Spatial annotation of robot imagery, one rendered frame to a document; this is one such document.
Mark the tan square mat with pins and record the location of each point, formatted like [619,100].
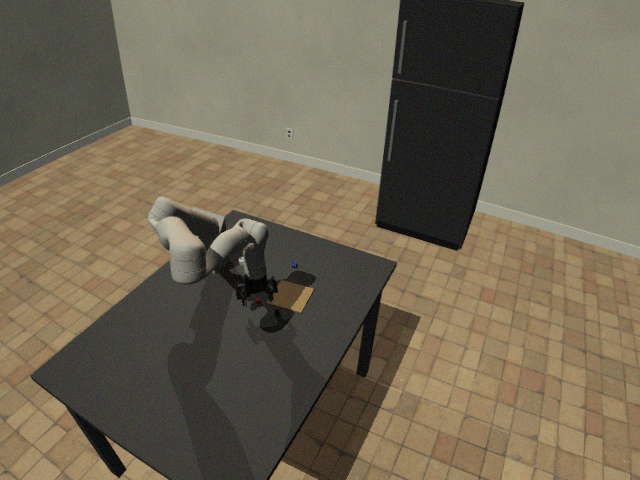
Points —
[291,296]

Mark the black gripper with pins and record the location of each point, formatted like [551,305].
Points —
[248,287]

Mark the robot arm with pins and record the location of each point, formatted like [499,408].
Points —
[189,261]

